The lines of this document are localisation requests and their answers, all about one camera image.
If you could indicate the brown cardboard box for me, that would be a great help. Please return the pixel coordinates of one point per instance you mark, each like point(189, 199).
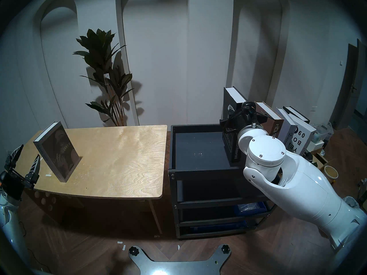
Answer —
point(321, 159)

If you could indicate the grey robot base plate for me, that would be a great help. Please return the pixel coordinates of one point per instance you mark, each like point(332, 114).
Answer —
point(177, 265)

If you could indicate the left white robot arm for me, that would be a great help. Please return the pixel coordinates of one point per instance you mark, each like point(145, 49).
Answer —
point(8, 225)

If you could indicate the grey Special Issue book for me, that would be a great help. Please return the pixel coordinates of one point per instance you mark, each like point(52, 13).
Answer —
point(60, 154)

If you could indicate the yellow bucket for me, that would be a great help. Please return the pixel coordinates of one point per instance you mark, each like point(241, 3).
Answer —
point(331, 172)

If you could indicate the blue plastic bin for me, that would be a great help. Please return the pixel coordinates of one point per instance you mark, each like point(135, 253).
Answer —
point(249, 208)
point(220, 225)

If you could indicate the grey Discontent book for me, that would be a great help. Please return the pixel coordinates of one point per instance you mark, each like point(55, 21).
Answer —
point(288, 128)

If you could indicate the dark door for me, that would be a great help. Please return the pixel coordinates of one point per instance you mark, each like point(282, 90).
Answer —
point(351, 88)

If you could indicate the brown Homes book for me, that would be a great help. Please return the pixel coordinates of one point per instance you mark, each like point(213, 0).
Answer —
point(273, 125)

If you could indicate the wooden display table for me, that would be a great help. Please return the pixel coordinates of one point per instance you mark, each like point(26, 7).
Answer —
point(114, 162)

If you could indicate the black Century book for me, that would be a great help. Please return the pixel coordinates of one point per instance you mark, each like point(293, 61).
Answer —
point(298, 112)

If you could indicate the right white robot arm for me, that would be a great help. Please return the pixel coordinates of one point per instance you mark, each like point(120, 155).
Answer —
point(301, 180)

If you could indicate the tall green potted plant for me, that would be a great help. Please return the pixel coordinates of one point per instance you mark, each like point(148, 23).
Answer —
point(99, 51)

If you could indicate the white Designhotels Yearbook book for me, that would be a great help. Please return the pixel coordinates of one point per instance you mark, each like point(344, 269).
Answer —
point(304, 137)

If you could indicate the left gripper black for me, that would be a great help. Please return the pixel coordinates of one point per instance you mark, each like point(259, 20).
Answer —
point(13, 184)

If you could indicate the black metal shelf cart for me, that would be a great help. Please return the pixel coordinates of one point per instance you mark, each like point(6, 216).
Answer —
point(200, 151)

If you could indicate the black Crime and Punishment book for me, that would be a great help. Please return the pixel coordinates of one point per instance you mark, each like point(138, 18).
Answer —
point(232, 145)

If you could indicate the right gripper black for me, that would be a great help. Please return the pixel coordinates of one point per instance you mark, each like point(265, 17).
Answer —
point(243, 118)

